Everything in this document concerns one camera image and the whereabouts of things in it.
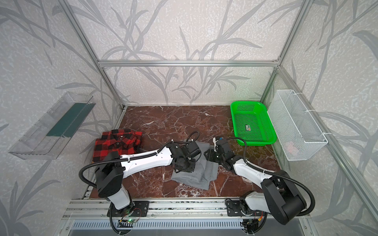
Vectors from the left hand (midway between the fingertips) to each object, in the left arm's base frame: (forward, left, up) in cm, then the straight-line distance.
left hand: (193, 166), depth 80 cm
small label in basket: (+33, -39, -8) cm, 52 cm away
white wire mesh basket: (+4, -45, +27) cm, 52 cm away
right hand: (+11, -7, -1) cm, 13 cm away
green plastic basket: (+36, -43, -7) cm, 56 cm away
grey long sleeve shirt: (-2, -6, -4) cm, 7 cm away
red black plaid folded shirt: (+15, +44, 0) cm, 47 cm away
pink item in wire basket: (+5, -49, +13) cm, 51 cm away
